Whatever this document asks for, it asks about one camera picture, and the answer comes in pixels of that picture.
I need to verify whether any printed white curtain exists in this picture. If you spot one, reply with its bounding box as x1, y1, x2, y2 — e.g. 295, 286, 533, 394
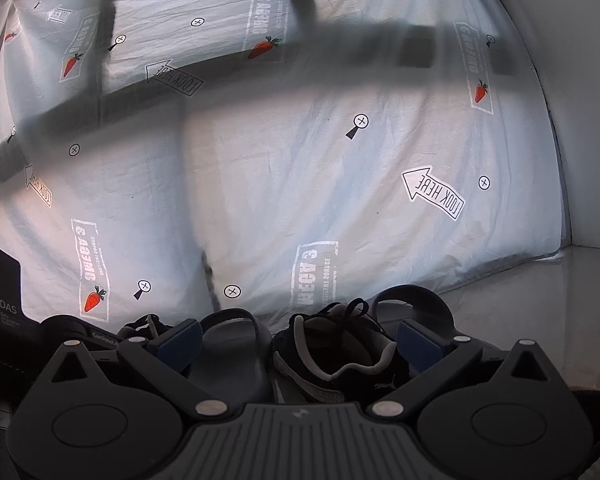
0, 0, 573, 331

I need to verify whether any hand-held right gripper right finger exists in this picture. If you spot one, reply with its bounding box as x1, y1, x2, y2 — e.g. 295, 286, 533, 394
370, 319, 556, 418

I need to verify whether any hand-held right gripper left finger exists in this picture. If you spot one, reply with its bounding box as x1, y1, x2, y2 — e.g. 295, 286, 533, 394
45, 319, 228, 418

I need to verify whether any grey slide sandal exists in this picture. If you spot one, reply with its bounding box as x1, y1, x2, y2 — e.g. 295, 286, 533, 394
367, 285, 486, 361
187, 309, 277, 406

